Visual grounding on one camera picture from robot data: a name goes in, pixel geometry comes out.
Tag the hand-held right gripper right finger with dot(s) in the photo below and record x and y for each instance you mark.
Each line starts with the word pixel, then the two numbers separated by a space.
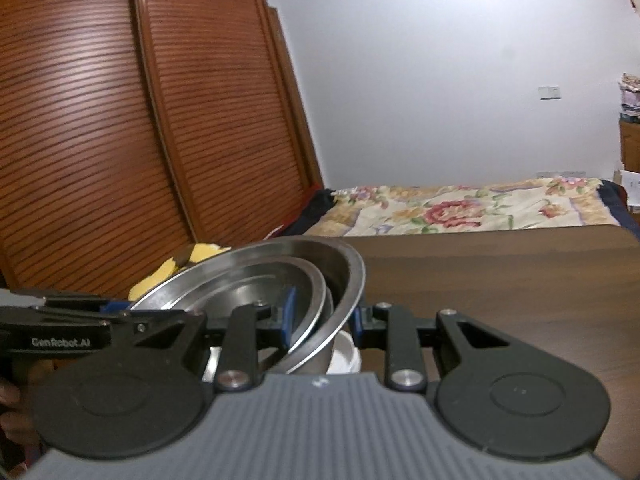
pixel 356 329

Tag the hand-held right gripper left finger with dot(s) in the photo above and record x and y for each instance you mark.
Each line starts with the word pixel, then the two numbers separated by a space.
pixel 289 312

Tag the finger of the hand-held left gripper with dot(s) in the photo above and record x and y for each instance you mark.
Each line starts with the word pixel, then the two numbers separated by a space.
pixel 140 322
pixel 65 300

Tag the large floral square plate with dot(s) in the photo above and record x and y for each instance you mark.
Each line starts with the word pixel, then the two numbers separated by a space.
pixel 345 356

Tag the medium steel bowl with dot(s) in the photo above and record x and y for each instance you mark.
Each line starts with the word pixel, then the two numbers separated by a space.
pixel 312 280

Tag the large steel bowl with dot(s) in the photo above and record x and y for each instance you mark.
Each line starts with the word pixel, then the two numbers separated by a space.
pixel 345 280

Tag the small steel bowl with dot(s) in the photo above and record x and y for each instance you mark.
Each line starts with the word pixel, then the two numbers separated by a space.
pixel 235 295

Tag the person's left hand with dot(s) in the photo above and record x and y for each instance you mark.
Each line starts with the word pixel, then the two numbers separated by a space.
pixel 15 425

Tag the yellow plush toy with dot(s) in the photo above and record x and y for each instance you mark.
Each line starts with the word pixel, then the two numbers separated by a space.
pixel 195 255

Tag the dark navy red cloth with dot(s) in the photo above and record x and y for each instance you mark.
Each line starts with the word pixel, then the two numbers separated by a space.
pixel 305 212

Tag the floral bed blanket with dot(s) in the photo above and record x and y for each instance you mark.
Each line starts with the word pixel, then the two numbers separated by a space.
pixel 450 210

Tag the wooden louvered wardrobe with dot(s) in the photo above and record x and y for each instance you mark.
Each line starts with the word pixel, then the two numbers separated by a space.
pixel 125 135

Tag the dark blue cloth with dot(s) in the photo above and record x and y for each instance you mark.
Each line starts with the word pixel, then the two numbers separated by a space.
pixel 620 205

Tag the white paper bag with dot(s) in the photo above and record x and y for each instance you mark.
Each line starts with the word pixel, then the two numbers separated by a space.
pixel 629 190

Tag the wooden cabinet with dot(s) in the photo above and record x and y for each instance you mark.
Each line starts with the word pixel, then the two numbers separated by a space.
pixel 631 145

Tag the stack of folded cloths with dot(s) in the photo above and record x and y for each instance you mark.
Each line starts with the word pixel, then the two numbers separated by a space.
pixel 631 97

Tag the white wall switch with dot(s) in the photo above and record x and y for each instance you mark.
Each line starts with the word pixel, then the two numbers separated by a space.
pixel 550 92

